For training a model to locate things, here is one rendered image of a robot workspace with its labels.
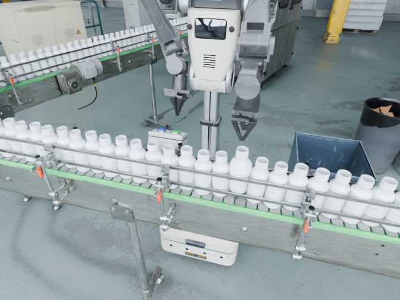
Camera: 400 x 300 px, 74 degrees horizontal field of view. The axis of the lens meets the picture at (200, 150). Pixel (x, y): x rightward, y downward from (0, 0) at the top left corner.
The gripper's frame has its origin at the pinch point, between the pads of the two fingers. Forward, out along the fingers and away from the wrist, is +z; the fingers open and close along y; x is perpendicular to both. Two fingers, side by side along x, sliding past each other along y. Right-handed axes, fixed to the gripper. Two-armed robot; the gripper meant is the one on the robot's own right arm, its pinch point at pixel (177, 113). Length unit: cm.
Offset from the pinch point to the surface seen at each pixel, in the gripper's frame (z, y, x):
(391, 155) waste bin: 38, 153, 171
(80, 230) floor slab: 105, -88, 56
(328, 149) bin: 15, 68, 48
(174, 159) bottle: 12.7, 5.7, -17.8
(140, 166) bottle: 17.4, -6.5, -17.5
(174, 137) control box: 8.8, 0.8, -3.8
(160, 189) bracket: 20.8, 4.4, -25.4
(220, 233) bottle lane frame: 39.5, 23.6, -12.2
